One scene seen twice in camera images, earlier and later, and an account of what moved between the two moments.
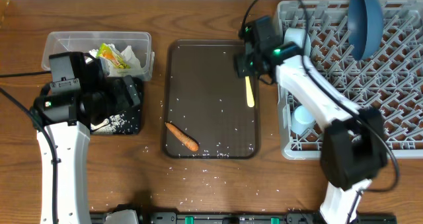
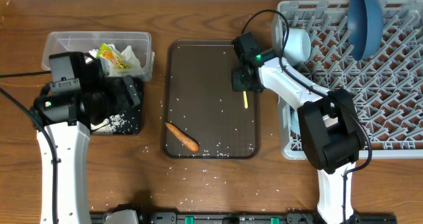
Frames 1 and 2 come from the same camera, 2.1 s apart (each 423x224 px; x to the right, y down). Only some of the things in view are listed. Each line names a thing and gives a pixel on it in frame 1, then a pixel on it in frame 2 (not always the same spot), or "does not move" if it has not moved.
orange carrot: [187, 141] does not move
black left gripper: [122, 94] does not move
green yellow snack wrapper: [105, 51] does not move
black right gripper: [244, 66] to [240, 79]
